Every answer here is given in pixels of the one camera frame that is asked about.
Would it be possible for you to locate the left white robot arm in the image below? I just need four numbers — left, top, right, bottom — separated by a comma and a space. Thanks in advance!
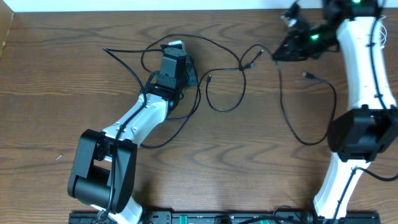
68, 54, 198, 223

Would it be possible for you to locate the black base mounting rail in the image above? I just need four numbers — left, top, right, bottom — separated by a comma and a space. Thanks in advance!
68, 210, 382, 224

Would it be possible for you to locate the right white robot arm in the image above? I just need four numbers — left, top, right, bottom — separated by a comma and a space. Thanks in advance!
272, 0, 397, 223

